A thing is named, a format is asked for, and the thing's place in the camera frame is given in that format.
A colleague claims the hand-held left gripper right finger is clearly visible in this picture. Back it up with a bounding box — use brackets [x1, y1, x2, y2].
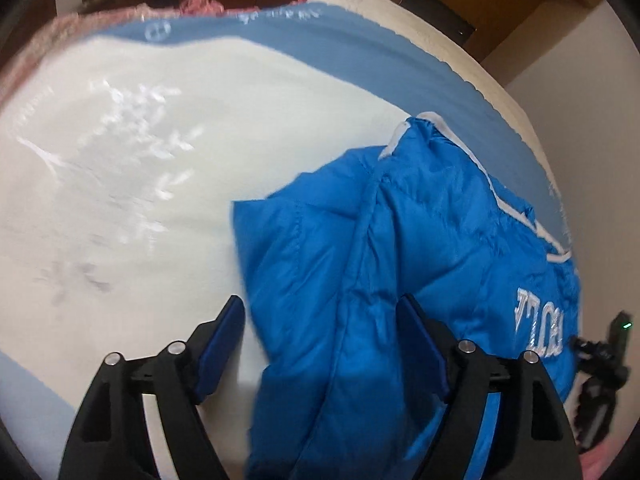
[395, 292, 584, 480]

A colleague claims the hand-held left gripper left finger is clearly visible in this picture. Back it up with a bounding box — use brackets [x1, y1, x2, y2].
[57, 294, 247, 480]

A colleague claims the blue puffer jacket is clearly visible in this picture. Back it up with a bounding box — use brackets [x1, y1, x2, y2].
[231, 112, 586, 480]

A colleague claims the pink knitted cloth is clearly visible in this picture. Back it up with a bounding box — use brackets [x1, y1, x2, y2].
[582, 437, 632, 480]

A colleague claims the blue and white quilt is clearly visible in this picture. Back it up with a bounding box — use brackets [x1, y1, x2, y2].
[0, 0, 586, 480]

